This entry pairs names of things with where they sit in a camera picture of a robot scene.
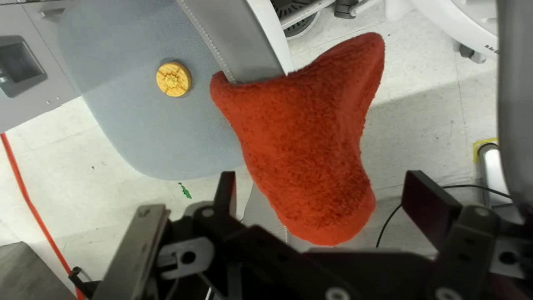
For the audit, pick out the metal tube yellow tape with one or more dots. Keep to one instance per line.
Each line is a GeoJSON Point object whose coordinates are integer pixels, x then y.
{"type": "Point", "coordinates": [491, 167]}

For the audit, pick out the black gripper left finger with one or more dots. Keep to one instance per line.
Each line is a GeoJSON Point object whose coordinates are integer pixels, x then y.
{"type": "Point", "coordinates": [138, 250]}

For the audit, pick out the grey panel with recess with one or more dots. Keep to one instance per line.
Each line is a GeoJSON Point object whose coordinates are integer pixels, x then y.
{"type": "Point", "coordinates": [55, 55]}

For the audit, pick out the orange terry towel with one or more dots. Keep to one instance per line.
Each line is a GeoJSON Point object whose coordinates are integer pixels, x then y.
{"type": "Point", "coordinates": [310, 139]}

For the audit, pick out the yellow round disc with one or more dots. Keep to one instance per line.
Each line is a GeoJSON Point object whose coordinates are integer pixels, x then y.
{"type": "Point", "coordinates": [173, 79]}

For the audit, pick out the small green floor marker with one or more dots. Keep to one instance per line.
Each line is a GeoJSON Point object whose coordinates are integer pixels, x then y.
{"type": "Point", "coordinates": [185, 190]}

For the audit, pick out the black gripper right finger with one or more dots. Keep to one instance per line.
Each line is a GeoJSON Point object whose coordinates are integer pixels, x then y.
{"type": "Point", "coordinates": [471, 244]}

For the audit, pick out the grey chair slotted white shell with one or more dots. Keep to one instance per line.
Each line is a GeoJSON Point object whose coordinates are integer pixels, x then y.
{"type": "Point", "coordinates": [138, 127]}

